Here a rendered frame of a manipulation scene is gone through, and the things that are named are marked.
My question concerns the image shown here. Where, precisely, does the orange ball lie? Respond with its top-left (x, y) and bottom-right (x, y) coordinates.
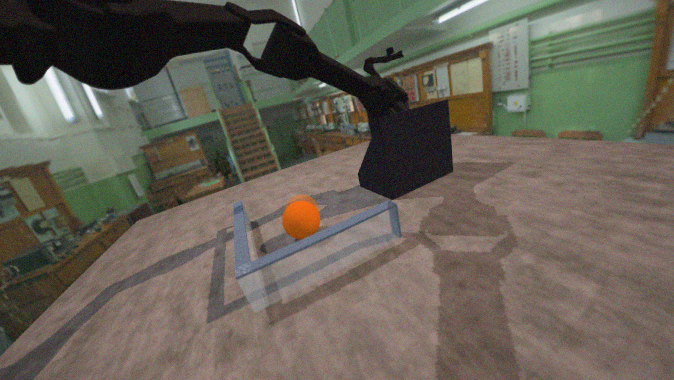
top-left (284, 195), bottom-right (319, 212)
top-left (282, 201), bottom-right (320, 240)

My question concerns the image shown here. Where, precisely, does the clear low l-shaped wall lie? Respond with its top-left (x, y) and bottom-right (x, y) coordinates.
top-left (237, 204), bottom-right (400, 313)

